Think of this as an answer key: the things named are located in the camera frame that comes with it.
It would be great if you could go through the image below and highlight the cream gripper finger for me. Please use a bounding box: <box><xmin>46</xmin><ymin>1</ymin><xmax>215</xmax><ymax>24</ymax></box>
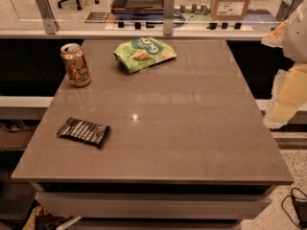
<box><xmin>263</xmin><ymin>62</ymin><xmax>307</xmax><ymax>129</ymax></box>
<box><xmin>261</xmin><ymin>20</ymin><xmax>287</xmax><ymax>48</ymax></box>

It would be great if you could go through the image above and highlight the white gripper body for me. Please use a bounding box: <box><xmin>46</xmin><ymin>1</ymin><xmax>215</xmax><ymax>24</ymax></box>
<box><xmin>283</xmin><ymin>0</ymin><xmax>307</xmax><ymax>62</ymax></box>

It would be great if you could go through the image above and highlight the black rxbar chocolate wrapper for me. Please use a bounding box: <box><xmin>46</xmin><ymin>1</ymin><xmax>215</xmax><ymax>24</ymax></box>
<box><xmin>57</xmin><ymin>117</ymin><xmax>110</xmax><ymax>148</ymax></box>

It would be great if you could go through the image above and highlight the green rice chip bag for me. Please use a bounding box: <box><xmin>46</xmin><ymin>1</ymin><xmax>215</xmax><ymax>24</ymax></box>
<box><xmin>114</xmin><ymin>37</ymin><xmax>177</xmax><ymax>73</ymax></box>

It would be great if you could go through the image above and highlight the cardboard box with label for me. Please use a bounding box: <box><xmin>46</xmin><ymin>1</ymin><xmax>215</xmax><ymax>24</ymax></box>
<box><xmin>210</xmin><ymin>0</ymin><xmax>250</xmax><ymax>20</ymax></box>

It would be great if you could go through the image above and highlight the orange drink can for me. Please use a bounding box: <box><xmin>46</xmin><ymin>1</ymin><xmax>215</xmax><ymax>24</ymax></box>
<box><xmin>60</xmin><ymin>43</ymin><xmax>91</xmax><ymax>87</ymax></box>

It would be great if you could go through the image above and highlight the right metal glass bracket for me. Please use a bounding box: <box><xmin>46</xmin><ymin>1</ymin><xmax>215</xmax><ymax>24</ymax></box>
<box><xmin>275</xmin><ymin>0</ymin><xmax>303</xmax><ymax>22</ymax></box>

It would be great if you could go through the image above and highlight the metal glass bracket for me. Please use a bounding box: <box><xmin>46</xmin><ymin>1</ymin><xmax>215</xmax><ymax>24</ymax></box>
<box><xmin>163</xmin><ymin>0</ymin><xmax>175</xmax><ymax>35</ymax></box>
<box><xmin>275</xmin><ymin>0</ymin><xmax>303</xmax><ymax>22</ymax></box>
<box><xmin>35</xmin><ymin>0</ymin><xmax>59</xmax><ymax>35</ymax></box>

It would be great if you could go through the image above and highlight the middle metal glass bracket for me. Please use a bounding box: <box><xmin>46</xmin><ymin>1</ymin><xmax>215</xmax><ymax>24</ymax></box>
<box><xmin>163</xmin><ymin>0</ymin><xmax>175</xmax><ymax>35</ymax></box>

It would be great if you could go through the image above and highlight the black power adapter with cable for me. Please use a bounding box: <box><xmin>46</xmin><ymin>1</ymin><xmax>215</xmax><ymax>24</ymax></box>
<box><xmin>281</xmin><ymin>187</ymin><xmax>307</xmax><ymax>230</ymax></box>

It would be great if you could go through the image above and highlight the left metal glass bracket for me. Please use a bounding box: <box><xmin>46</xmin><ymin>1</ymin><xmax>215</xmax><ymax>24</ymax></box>
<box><xmin>35</xmin><ymin>0</ymin><xmax>59</xmax><ymax>35</ymax></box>

